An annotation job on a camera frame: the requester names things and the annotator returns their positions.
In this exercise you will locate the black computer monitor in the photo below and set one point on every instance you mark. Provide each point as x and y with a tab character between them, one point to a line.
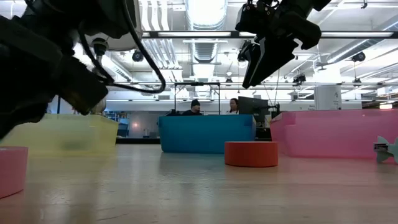
252	107

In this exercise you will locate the person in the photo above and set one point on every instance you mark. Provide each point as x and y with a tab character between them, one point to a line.
234	106
194	107

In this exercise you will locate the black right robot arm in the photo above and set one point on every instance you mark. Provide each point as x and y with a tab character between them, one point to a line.
320	3

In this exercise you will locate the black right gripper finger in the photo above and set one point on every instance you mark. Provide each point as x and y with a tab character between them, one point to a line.
273	56
252	62

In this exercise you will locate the white pillar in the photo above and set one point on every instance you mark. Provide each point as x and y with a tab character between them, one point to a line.
328	98

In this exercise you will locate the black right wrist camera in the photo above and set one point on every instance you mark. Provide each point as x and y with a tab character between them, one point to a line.
252	18

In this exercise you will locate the silver ventilation duct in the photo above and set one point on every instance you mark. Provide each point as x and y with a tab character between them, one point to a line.
205	53

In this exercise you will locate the black overhead camera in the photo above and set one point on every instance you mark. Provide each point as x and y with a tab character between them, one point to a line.
241	55

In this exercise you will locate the black metal frame stand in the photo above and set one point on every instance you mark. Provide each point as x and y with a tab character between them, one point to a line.
197	83

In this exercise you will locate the yellow translucent plastic bin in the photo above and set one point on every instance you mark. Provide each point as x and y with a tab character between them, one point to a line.
62	133

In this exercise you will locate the pink tape roll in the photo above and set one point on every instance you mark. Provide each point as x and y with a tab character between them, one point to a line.
12	171

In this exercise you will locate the table lamp with white shade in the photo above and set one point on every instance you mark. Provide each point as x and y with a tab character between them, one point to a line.
100	46

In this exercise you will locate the black metal table frame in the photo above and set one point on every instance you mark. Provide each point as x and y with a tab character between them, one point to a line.
136	141

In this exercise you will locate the black ceiling spotlight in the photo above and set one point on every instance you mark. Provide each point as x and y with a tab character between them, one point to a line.
137	56
359	57

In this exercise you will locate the pink translucent plastic bin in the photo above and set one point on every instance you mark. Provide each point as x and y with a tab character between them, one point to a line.
329	133

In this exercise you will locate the teal toy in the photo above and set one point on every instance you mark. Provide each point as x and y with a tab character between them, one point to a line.
385	149

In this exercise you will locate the red tape roll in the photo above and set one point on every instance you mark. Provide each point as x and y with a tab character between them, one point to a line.
251	154

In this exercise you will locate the teal plastic bin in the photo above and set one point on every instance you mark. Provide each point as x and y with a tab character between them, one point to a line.
205	133

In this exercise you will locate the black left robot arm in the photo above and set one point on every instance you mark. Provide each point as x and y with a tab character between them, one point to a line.
62	18

